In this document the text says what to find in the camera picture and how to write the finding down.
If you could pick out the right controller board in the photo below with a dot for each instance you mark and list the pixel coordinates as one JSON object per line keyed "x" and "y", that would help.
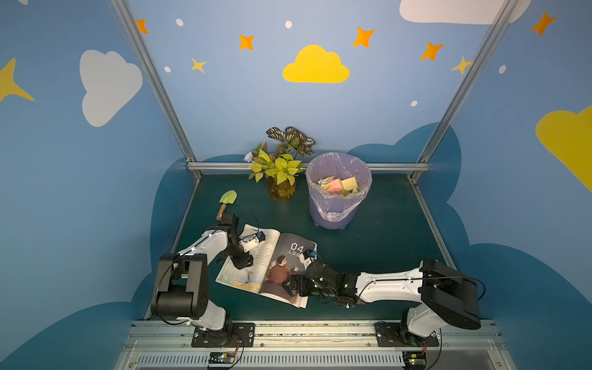
{"x": 414, "y": 360}

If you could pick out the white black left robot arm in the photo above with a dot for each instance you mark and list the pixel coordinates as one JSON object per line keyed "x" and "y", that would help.
{"x": 181, "y": 289}

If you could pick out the discarded sticky notes pile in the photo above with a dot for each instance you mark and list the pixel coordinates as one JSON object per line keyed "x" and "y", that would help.
{"x": 337, "y": 186}

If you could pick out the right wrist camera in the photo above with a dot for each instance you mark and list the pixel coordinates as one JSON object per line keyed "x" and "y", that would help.
{"x": 309, "y": 255}

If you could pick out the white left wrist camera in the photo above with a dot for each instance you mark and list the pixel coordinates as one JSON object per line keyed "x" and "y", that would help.
{"x": 251, "y": 241}

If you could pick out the green trowel wooden handle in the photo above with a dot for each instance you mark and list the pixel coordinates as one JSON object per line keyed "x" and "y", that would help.
{"x": 227, "y": 198}

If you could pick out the controller board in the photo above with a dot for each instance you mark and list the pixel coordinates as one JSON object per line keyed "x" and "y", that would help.
{"x": 414, "y": 360}
{"x": 221, "y": 359}

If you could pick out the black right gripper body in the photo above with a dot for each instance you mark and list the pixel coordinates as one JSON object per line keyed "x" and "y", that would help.
{"x": 296, "y": 284}

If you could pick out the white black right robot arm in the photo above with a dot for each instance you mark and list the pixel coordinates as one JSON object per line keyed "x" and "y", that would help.
{"x": 444, "y": 296}

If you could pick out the aluminium upright post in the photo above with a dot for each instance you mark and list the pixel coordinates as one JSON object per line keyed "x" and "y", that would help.
{"x": 493, "y": 36}
{"x": 125, "y": 15}

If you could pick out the lilac bin liner bag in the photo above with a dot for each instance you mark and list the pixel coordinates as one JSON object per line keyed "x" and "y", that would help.
{"x": 323, "y": 199}

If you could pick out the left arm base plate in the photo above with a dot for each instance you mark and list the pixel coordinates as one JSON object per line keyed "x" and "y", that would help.
{"x": 239, "y": 333}

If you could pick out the left controller board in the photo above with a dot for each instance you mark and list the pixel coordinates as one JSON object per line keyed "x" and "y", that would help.
{"x": 221, "y": 359}

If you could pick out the left aluminium upright post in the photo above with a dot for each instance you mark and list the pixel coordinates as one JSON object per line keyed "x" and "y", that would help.
{"x": 125, "y": 15}

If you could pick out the right aluminium upright post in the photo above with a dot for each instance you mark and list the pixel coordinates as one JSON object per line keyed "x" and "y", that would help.
{"x": 493, "y": 36}

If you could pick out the glass vase with plants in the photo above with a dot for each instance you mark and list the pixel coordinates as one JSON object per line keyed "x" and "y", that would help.
{"x": 280, "y": 166}

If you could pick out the purple trash bin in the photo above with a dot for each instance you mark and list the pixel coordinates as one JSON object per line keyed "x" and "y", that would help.
{"x": 334, "y": 217}

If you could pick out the book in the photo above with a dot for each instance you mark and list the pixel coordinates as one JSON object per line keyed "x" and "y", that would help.
{"x": 275, "y": 260}

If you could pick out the aluminium front rail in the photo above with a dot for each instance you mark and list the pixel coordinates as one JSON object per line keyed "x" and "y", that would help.
{"x": 312, "y": 345}

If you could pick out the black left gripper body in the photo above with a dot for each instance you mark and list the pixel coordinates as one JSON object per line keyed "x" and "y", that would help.
{"x": 243, "y": 258}

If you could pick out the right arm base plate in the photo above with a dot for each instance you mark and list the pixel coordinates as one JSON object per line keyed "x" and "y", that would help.
{"x": 390, "y": 334}

